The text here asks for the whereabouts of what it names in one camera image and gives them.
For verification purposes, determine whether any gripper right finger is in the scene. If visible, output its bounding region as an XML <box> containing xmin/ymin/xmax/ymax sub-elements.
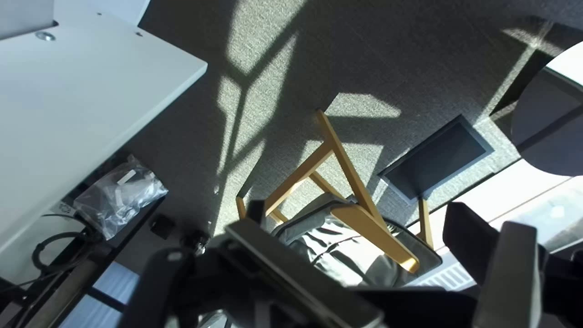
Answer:
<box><xmin>472</xmin><ymin>222</ymin><xmax>542</xmax><ymax>328</ymax></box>

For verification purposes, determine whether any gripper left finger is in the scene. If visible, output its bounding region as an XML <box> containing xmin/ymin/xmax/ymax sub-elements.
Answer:
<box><xmin>226</xmin><ymin>218</ymin><xmax>385</xmax><ymax>328</ymax></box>

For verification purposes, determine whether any wooden folding chair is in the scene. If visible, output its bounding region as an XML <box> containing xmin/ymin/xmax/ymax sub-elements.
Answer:
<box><xmin>236</xmin><ymin>111</ymin><xmax>445</xmax><ymax>288</ymax></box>

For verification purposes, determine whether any clear plastic bag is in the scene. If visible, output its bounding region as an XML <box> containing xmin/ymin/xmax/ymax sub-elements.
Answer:
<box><xmin>73</xmin><ymin>156</ymin><xmax>168</xmax><ymax>240</ymax></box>

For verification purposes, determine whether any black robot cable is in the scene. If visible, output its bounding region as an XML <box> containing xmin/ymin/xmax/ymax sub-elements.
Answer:
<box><xmin>0</xmin><ymin>227</ymin><xmax>93</xmax><ymax>306</ymax></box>

